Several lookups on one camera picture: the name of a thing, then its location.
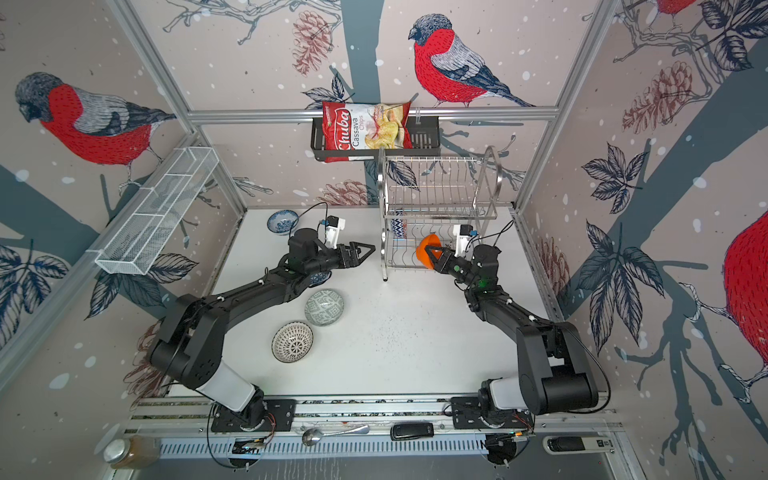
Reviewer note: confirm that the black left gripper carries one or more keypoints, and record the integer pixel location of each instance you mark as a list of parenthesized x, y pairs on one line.
[(352, 260)]

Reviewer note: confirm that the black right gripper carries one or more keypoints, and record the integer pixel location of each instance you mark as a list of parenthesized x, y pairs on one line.
[(439, 266)]

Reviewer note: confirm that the orange plastic bowl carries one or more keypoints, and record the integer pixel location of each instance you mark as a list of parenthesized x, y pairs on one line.
[(429, 251)]

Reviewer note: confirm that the blue triangle pattern bowl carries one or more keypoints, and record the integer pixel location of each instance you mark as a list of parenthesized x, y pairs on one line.
[(319, 278)]

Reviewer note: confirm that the stainless steel dish rack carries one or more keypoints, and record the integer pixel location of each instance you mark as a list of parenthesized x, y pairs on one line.
[(433, 194)]

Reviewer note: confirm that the red patterned bowl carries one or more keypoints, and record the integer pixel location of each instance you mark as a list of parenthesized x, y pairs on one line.
[(398, 227)]

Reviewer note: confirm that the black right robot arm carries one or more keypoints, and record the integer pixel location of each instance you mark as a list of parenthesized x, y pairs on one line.
[(553, 366)]

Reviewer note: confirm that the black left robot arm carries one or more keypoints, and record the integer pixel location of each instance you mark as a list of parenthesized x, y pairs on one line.
[(188, 347)]

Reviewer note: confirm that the blue floral white bowl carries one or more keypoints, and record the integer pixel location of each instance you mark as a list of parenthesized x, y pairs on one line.
[(282, 222)]

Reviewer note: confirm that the brown white patterned bowl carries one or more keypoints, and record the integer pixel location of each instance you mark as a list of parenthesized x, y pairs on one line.
[(292, 342)]

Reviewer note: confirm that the red cassava chips bag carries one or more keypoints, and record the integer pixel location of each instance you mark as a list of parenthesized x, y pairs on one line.
[(348, 127)]

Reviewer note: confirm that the black remote device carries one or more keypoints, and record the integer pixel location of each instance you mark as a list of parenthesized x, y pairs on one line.
[(406, 431)]

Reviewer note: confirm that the metal spoon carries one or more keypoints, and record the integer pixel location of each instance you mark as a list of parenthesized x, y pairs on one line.
[(313, 436)]

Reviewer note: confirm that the glass jar with silver lid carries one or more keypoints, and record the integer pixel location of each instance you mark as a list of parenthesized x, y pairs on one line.
[(135, 452)]

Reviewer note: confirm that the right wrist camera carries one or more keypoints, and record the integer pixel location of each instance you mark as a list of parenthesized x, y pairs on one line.
[(463, 234)]

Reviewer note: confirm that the black wire shelf basket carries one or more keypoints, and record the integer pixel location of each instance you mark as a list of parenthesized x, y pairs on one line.
[(423, 133)]

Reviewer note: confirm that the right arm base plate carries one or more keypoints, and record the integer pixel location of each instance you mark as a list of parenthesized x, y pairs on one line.
[(468, 413)]

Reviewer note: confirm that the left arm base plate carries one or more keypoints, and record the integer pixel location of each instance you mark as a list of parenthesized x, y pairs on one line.
[(270, 415)]

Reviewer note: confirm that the white wire mesh basket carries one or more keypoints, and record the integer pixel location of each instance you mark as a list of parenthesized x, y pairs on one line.
[(142, 237)]

